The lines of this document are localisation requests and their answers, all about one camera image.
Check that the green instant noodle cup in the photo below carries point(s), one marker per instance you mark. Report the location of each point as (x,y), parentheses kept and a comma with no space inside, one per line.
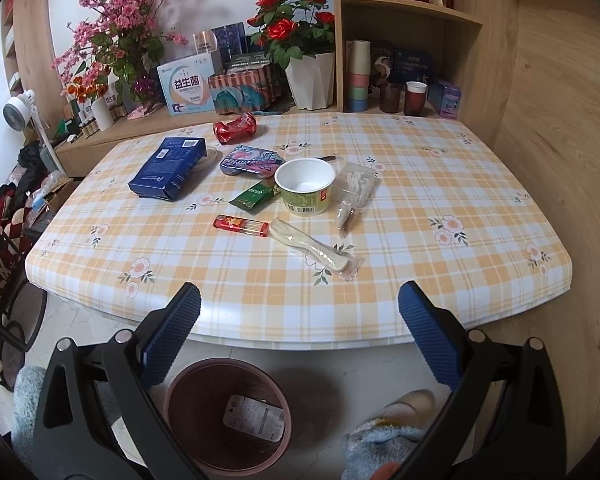
(305,200)

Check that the brown plastic waste bin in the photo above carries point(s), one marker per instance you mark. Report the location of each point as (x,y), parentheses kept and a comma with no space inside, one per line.
(195,390)

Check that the person's leg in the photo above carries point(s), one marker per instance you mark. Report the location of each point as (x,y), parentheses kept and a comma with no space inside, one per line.
(27,410)
(380,445)

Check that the blue starry box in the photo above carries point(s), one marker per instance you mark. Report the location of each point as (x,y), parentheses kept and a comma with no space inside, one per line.
(230,42)

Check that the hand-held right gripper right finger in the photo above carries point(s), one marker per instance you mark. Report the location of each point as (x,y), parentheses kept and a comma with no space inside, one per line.
(430,330)

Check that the stack of pastel cups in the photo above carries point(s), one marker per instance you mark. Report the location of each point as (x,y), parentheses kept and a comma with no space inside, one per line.
(359,75)

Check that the wooden shelf unit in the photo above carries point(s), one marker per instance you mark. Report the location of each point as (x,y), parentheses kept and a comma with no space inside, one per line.
(460,60)

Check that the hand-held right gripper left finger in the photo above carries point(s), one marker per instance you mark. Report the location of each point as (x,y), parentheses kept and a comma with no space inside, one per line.
(172,330)

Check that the white vase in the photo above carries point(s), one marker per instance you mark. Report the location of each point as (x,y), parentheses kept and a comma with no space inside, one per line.
(102,115)

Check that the black plastic fork in wrapper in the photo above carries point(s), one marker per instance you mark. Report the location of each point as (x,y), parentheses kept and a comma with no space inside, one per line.
(328,158)

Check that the pink artificial blossom bouquet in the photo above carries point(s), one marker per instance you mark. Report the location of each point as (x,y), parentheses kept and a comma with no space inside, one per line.
(115,10)

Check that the beige slipper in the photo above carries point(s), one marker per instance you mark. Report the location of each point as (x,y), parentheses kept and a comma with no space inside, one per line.
(410,405)

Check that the orange artificial flowers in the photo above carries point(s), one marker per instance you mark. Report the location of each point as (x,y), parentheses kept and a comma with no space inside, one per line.
(85,89)

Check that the clear plastic wrapper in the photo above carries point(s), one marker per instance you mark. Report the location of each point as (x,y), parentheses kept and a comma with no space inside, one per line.
(211,159)

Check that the pile of clothes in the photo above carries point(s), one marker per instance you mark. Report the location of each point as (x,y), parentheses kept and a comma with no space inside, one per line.
(15,200)

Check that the red rose plant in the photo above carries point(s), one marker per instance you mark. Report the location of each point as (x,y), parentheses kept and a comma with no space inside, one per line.
(280,27)

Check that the dark blue cardboard box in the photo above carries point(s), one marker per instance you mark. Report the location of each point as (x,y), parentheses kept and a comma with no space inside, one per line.
(167,167)

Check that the brown glass tumbler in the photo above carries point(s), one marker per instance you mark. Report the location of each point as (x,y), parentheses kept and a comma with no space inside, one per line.
(390,99)

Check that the purple artificial flowers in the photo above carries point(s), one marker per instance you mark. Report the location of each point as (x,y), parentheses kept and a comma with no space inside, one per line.
(144,87)

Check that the red cup with white rim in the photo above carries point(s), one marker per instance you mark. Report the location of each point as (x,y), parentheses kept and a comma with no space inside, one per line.
(414,105)

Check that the black metal chair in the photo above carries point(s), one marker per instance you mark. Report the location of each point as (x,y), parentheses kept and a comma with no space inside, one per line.
(10,300)

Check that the shrink-wrapped pack of cans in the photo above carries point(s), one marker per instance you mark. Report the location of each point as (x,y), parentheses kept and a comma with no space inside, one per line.
(240,90)

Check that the crushed red drink can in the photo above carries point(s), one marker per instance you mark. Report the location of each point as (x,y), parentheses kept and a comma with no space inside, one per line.
(235,129)

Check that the clear wrapped white spoon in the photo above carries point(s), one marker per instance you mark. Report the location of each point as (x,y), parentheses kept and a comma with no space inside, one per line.
(310,250)

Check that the red lighter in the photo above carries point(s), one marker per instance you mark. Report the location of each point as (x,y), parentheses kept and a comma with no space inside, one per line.
(235,223)

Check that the round dark blue card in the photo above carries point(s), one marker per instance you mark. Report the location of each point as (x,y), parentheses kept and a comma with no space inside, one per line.
(381,60)

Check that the black flat box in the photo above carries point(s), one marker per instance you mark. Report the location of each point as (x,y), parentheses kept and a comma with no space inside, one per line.
(247,61)

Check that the white and blue carton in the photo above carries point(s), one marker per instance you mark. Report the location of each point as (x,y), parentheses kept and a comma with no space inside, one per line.
(187,87)

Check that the person's left leg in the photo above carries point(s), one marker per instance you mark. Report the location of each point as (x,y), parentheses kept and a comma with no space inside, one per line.
(27,410)

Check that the purple cardboard box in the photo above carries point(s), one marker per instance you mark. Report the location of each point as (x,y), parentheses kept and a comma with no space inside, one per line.
(445,100)

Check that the row of small bottles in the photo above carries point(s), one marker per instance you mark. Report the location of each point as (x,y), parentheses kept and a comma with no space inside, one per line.
(87,127)

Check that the white desk fan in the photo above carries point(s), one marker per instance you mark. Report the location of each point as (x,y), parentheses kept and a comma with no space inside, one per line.
(20,107)

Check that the person's right leg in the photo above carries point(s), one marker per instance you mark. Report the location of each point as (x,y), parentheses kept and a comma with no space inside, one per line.
(380,445)

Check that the clear box of floss picks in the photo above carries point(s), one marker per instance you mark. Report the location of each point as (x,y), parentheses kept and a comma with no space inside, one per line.
(357,182)

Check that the green and gold tea packet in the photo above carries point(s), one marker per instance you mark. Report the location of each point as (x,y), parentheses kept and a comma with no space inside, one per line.
(252,196)

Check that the white printed packet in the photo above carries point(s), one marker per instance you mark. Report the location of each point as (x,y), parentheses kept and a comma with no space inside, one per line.
(255,417)

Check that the dark blue sign card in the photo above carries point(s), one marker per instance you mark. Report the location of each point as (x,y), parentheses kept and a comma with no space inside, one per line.
(412,65)

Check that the purple snack packet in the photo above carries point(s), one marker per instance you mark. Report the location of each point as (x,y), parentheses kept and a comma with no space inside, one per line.
(247,160)

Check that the white paper cup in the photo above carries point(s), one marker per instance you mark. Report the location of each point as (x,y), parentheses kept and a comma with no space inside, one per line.
(415,87)

